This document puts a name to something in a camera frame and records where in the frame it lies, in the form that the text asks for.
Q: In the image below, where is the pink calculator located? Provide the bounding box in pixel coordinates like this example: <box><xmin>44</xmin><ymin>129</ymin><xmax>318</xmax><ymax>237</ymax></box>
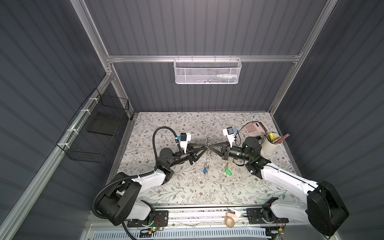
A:
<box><xmin>244</xmin><ymin>121</ymin><xmax>269</xmax><ymax>139</ymax></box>

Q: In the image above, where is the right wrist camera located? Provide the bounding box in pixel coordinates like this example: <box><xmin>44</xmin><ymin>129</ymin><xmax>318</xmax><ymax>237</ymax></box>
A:
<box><xmin>223</xmin><ymin>127</ymin><xmax>238</xmax><ymax>148</ymax></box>

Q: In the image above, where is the key with green tag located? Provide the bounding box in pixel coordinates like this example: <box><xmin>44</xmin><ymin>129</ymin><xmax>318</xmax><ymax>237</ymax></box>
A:
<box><xmin>225</xmin><ymin>163</ymin><xmax>233</xmax><ymax>176</ymax></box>

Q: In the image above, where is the tape roll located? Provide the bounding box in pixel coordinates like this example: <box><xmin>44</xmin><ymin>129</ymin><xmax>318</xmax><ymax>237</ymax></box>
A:
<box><xmin>225</xmin><ymin>217</ymin><xmax>235</xmax><ymax>229</ymax></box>

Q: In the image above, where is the pink pen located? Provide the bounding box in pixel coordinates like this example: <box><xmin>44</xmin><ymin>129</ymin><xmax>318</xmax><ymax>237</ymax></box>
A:
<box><xmin>276</xmin><ymin>134</ymin><xmax>290</xmax><ymax>144</ymax></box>

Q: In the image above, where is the floral table mat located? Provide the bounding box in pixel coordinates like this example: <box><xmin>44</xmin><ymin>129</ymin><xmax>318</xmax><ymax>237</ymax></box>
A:
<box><xmin>119</xmin><ymin>112</ymin><xmax>298</xmax><ymax>205</ymax></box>

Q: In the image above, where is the black wire basket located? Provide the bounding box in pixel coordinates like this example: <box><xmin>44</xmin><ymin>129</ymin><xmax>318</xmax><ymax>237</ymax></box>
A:
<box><xmin>57</xmin><ymin>89</ymin><xmax>131</xmax><ymax>164</ymax></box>

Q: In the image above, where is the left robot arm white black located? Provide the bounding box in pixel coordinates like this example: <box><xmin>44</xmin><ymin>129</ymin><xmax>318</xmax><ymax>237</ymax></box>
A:
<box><xmin>92</xmin><ymin>144</ymin><xmax>207</xmax><ymax>226</ymax></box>

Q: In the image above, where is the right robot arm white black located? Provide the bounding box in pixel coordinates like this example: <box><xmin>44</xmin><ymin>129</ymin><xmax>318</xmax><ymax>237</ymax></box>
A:
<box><xmin>208</xmin><ymin>137</ymin><xmax>350</xmax><ymax>237</ymax></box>

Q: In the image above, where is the white cable duct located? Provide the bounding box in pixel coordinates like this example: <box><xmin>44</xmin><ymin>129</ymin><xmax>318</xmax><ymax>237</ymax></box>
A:
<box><xmin>91</xmin><ymin>227</ymin><xmax>268</xmax><ymax>240</ymax></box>

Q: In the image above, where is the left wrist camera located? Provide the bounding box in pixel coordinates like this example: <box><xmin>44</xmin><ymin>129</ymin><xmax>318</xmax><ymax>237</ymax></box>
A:
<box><xmin>176</xmin><ymin>133</ymin><xmax>192</xmax><ymax>154</ymax></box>

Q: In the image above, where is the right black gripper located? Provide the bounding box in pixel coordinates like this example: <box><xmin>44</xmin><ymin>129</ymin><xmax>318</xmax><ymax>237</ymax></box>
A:
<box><xmin>209</xmin><ymin>141</ymin><xmax>251</xmax><ymax>163</ymax></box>

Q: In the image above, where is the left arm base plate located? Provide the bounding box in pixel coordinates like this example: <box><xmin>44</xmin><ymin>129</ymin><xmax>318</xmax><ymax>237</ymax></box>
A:
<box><xmin>127</xmin><ymin>210</ymin><xmax>169</xmax><ymax>228</ymax></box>

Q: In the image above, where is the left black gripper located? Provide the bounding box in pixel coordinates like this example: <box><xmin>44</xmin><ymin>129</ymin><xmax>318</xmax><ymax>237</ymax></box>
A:
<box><xmin>167</xmin><ymin>144</ymin><xmax>206</xmax><ymax>171</ymax></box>

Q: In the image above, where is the keyring bunch with grey strap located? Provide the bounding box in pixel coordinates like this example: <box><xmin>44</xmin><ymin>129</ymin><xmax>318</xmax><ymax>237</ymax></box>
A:
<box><xmin>203</xmin><ymin>137</ymin><xmax>212</xmax><ymax>175</ymax></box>

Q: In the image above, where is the white wire mesh basket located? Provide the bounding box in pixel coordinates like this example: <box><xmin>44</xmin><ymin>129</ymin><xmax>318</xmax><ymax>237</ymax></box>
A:
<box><xmin>173</xmin><ymin>58</ymin><xmax>242</xmax><ymax>85</ymax></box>

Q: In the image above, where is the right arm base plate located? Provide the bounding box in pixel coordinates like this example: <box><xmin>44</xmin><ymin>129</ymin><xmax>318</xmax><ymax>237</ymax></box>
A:
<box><xmin>242</xmin><ymin>208</ymin><xmax>289</xmax><ymax>224</ymax></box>

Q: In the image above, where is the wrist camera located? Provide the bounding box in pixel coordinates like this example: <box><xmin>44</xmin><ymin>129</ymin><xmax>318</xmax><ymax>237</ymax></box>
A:
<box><xmin>223</xmin><ymin>127</ymin><xmax>238</xmax><ymax>148</ymax></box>
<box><xmin>176</xmin><ymin>133</ymin><xmax>192</xmax><ymax>154</ymax></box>

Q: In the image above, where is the white pen cup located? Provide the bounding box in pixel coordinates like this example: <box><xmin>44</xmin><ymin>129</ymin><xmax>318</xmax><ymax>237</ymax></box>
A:
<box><xmin>261</xmin><ymin>133</ymin><xmax>282</xmax><ymax>155</ymax></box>

